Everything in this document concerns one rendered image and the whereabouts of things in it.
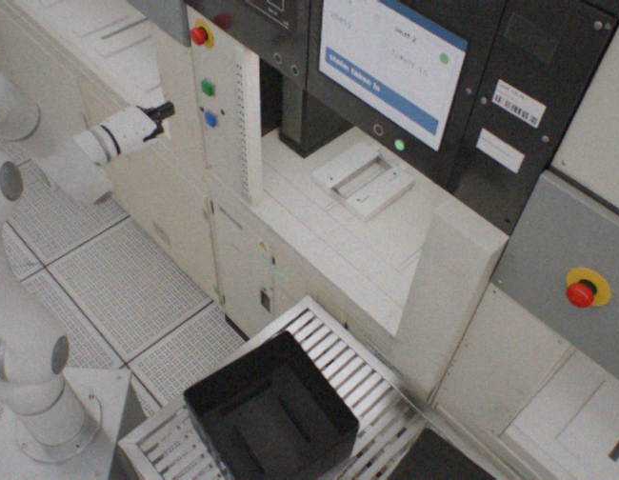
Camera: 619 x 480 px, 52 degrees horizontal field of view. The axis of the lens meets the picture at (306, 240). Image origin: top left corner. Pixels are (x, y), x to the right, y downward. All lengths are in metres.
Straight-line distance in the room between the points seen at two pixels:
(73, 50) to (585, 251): 1.85
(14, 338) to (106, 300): 1.50
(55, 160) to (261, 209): 0.64
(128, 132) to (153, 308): 1.27
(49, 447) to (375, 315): 0.81
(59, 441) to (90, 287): 1.25
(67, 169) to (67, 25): 1.25
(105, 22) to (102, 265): 0.98
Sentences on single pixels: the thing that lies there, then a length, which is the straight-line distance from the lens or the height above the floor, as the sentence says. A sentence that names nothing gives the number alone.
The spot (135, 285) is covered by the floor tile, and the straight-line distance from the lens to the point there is 2.69.
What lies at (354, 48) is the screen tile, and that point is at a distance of 1.10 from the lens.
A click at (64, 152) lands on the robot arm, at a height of 1.32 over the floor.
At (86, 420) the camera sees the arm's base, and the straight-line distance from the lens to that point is 1.60.
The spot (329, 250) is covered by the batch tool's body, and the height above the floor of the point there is 0.87.
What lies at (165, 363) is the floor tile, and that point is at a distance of 2.49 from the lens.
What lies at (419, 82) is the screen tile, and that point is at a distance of 1.03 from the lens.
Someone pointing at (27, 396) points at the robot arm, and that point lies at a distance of 1.39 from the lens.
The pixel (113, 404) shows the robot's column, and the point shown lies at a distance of 1.61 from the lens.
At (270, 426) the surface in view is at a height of 0.77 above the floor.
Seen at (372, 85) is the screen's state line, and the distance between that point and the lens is 1.11.
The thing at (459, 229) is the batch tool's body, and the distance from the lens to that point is 1.06.
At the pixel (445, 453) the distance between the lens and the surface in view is 1.45.
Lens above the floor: 2.20
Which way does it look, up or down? 53 degrees down
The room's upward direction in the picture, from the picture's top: 3 degrees clockwise
